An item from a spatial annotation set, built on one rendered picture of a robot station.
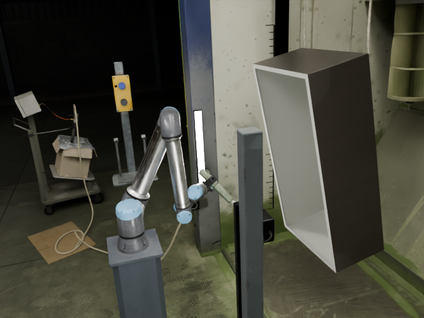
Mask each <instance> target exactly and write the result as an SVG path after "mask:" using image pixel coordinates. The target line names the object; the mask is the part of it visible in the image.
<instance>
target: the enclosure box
mask: <svg viewBox="0 0 424 318"><path fill-rule="evenodd" d="M252 66H253V70H254V76H255V79H256V85H257V91H258V95H259V101H260V104H261V110H262V116H263V120H264V126H265V130H266V136H267V139H268V145H269V151H270V155H271V161H272V164H273V170H274V176H275V180H276V186H277V190H278V195H279V199H280V205H281V211H282V215H283V221H284V224H285V227H286V228H287V229H288V230H289V231H291V233H292V234H294V236H296V237H297V238H298V239H299V240H300V241H301V242H302V243H304V244H305V245H306V246H307V247H308V248H309V249H310V250H311V251H312V252H313V253H314V254H315V255H316V256H318V257H319V258H320V259H321V260H322V261H323V262H324V263H326V264H327V265H328V266H329V267H330V268H331V269H332V270H333V271H334V272H335V273H337V272H339V271H342V270H344V269H346V268H348V267H350V266H352V265H354V264H356V263H358V262H360V261H362V260H364V259H366V258H368V257H370V256H372V255H374V254H376V253H378V252H380V251H382V250H384V239H383V230H382V215H381V206H380V191H379V175H378V166H377V150H376V142H375V126H374V111H373V102H372V86H371V78H370V62H369V54H368V53H360V52H345V51H337V50H322V49H308V48H300V49H297V50H293V51H291V52H287V53H284V54H281V55H278V56H275V57H272V58H269V59H266V60H263V61H259V62H256V63H254V64H252Z"/></svg>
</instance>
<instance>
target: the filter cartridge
mask: <svg viewBox="0 0 424 318"><path fill-rule="evenodd" d="M394 1H396V3H395V5H396V10H395V15H394V37H393V41H392V49H391V67H390V71H389V83H388V92H387V97H388V98H390V99H392V100H398V101H404V102H406V103H408V104H409V105H408V110H409V109H410V104H411V103H414V102H423V101H424V0H394Z"/></svg>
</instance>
